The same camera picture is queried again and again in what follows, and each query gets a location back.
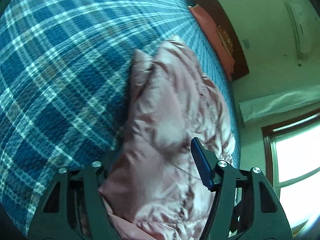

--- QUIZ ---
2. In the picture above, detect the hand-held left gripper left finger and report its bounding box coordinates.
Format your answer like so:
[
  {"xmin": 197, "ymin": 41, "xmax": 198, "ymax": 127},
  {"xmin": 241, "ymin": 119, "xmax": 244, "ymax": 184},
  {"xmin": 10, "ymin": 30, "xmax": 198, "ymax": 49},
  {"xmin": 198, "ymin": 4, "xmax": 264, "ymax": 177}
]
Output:
[{"xmin": 26, "ymin": 150, "xmax": 121, "ymax": 240}]

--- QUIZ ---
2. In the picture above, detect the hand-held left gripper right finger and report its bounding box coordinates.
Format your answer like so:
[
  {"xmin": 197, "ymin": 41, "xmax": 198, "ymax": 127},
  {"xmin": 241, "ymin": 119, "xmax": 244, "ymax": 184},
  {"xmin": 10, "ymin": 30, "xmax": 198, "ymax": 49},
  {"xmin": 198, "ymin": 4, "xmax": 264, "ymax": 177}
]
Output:
[{"xmin": 190, "ymin": 137, "xmax": 293, "ymax": 240}]

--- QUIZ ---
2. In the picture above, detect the pink puffer jacket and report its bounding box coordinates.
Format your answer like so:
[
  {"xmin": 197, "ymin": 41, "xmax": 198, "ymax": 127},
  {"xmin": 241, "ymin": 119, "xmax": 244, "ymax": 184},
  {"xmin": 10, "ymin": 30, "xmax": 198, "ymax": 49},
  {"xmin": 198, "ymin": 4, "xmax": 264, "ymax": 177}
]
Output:
[{"xmin": 97, "ymin": 35, "xmax": 237, "ymax": 240}]

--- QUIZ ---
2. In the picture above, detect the wood-framed window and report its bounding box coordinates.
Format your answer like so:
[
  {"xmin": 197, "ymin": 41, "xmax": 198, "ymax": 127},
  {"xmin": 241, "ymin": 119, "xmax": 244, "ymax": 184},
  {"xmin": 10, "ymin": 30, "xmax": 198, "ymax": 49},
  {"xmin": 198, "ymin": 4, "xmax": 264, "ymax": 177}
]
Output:
[{"xmin": 261, "ymin": 111, "xmax": 320, "ymax": 236}]

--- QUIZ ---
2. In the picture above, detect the pale green curtain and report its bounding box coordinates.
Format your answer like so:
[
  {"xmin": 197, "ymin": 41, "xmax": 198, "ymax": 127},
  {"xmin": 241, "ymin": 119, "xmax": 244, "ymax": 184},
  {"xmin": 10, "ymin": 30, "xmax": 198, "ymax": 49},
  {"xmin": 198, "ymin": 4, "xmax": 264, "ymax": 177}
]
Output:
[{"xmin": 239, "ymin": 89, "xmax": 320, "ymax": 125}]

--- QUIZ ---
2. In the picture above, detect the bed with blue plaid sheet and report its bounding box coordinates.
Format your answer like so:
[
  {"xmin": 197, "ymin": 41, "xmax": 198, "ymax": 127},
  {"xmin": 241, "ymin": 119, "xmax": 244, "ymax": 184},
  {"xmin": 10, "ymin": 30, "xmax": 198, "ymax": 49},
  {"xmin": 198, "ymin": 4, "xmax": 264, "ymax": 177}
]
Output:
[{"xmin": 0, "ymin": 0, "xmax": 242, "ymax": 238}]

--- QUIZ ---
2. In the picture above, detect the dark wooden headboard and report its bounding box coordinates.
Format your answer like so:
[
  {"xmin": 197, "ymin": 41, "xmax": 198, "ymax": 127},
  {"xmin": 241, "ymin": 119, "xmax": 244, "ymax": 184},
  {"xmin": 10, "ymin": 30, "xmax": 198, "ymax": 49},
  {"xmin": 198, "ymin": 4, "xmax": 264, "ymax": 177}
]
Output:
[{"xmin": 190, "ymin": 0, "xmax": 250, "ymax": 82}]

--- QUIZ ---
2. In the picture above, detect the brown patterned cushion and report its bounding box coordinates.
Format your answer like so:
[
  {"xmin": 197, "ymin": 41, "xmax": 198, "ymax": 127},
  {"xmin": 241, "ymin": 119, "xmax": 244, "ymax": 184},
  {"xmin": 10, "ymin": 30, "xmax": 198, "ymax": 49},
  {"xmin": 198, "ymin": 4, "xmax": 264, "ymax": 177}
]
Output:
[{"xmin": 216, "ymin": 25, "xmax": 234, "ymax": 56}]

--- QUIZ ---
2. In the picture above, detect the red pillow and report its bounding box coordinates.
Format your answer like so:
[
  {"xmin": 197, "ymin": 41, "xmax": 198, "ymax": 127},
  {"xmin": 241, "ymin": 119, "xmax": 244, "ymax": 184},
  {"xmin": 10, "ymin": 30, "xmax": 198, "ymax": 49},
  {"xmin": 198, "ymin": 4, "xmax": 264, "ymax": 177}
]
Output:
[{"xmin": 188, "ymin": 4, "xmax": 235, "ymax": 80}]

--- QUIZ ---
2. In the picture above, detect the white wall air conditioner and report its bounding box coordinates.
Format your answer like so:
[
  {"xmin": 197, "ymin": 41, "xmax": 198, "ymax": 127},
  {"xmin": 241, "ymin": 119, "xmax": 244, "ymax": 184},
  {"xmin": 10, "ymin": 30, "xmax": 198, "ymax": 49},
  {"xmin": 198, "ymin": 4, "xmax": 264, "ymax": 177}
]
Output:
[{"xmin": 285, "ymin": 2, "xmax": 313, "ymax": 55}]

